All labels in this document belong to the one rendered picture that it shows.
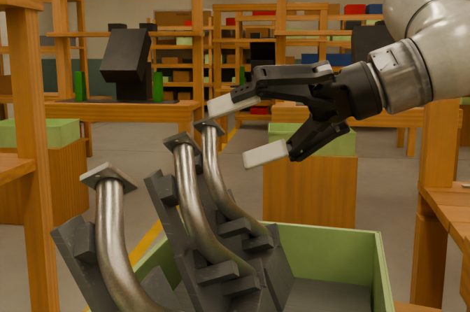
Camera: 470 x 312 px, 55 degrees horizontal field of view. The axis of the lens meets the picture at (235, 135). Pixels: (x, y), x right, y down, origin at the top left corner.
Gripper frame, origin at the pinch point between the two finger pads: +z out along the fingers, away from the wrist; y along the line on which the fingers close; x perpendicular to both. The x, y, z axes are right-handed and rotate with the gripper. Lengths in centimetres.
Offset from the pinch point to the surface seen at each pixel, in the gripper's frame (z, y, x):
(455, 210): -38, -82, -13
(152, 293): 14.5, -1.0, 18.7
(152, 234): 135, -225, -118
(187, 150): 7.2, 0.8, 0.3
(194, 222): 8.0, -1.0, 10.8
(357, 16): -121, -495, -550
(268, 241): 5.2, -31.0, 2.9
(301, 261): 2.0, -42.9, 4.0
